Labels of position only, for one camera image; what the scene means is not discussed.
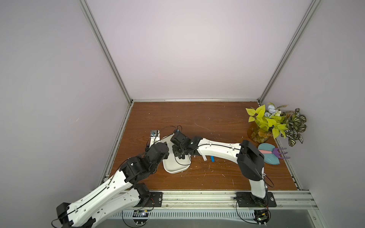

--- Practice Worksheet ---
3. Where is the white ribbed cable duct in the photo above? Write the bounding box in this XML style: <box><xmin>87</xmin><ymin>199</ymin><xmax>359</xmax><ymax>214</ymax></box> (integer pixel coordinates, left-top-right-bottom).
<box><xmin>110</xmin><ymin>209</ymin><xmax>254</xmax><ymax>220</ymax></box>

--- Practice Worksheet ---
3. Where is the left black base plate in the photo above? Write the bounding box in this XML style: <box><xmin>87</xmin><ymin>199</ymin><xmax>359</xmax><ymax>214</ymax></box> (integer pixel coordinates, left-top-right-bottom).
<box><xmin>140</xmin><ymin>192</ymin><xmax>163</xmax><ymax>208</ymax></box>

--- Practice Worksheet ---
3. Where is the white oval storage box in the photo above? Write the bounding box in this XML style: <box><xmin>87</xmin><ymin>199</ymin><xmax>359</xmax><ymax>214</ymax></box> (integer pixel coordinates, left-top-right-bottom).
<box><xmin>160</xmin><ymin>134</ymin><xmax>191</xmax><ymax>174</ymax></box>

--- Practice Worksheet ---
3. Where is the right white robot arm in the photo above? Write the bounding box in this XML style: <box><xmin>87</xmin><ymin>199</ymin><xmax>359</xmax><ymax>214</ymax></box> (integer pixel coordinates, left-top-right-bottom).
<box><xmin>170</xmin><ymin>130</ymin><xmax>267</xmax><ymax>199</ymax></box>

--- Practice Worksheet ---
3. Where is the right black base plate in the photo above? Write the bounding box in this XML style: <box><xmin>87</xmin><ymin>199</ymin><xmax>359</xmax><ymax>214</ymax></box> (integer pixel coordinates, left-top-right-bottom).
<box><xmin>233</xmin><ymin>192</ymin><xmax>277</xmax><ymax>208</ymax></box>

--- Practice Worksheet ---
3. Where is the right small circuit board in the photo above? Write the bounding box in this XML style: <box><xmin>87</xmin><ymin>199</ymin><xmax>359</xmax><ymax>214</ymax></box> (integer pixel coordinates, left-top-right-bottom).
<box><xmin>253</xmin><ymin>209</ymin><xmax>271</xmax><ymax>226</ymax></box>

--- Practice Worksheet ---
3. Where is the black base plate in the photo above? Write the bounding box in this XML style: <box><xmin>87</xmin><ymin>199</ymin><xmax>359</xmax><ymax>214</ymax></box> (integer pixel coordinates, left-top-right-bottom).
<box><xmin>140</xmin><ymin>192</ymin><xmax>163</xmax><ymax>208</ymax></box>
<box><xmin>233</xmin><ymin>192</ymin><xmax>277</xmax><ymax>208</ymax></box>

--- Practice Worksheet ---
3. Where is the striped dark leaf plant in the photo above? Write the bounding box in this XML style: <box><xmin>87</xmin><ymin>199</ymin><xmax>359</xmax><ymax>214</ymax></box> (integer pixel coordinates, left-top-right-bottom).
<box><xmin>281</xmin><ymin>108</ymin><xmax>307</xmax><ymax>147</ymax></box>

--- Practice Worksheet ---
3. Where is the yellow-green potted plant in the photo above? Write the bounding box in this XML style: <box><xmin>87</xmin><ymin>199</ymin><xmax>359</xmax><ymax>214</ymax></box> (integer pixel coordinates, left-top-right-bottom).
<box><xmin>246</xmin><ymin>103</ymin><xmax>288</xmax><ymax>143</ymax></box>

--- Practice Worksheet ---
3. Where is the pink purple toy fork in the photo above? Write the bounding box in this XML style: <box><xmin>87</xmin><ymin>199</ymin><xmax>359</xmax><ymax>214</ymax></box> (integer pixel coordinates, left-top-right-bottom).
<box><xmin>259</xmin><ymin>148</ymin><xmax>290</xmax><ymax>159</ymax></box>

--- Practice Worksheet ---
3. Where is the teal leaf-shaped dish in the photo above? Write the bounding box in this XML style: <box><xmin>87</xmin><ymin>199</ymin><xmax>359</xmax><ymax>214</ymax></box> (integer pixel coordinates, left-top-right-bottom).
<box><xmin>258</xmin><ymin>143</ymin><xmax>280</xmax><ymax>165</ymax></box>

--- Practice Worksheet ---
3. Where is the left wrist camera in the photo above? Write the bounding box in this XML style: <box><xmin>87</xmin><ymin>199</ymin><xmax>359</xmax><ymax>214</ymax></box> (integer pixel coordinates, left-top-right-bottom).
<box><xmin>149</xmin><ymin>130</ymin><xmax>160</xmax><ymax>146</ymax></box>

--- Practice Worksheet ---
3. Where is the left small circuit board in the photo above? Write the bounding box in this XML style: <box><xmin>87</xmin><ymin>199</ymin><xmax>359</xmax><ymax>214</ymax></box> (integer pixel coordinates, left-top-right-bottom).
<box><xmin>132</xmin><ymin>210</ymin><xmax>150</xmax><ymax>227</ymax></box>

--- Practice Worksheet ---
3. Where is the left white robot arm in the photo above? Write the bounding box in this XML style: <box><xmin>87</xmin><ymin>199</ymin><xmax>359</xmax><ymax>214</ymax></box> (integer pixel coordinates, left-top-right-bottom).
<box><xmin>56</xmin><ymin>142</ymin><xmax>169</xmax><ymax>228</ymax></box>

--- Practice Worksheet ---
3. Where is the small circuit board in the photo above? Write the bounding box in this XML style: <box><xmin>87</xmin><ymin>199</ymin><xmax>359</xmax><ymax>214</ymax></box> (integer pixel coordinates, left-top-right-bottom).
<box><xmin>253</xmin><ymin>209</ymin><xmax>271</xmax><ymax>226</ymax></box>
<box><xmin>132</xmin><ymin>210</ymin><xmax>150</xmax><ymax>227</ymax></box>

